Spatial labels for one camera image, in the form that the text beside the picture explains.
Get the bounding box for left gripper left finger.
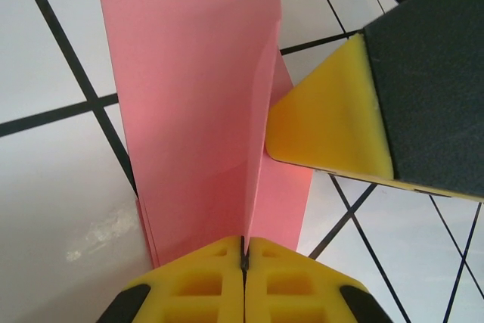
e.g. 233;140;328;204
98;235;243;323

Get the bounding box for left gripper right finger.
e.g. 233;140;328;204
244;237;385;323

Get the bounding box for pink paper sheet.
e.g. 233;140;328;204
92;0;315;267

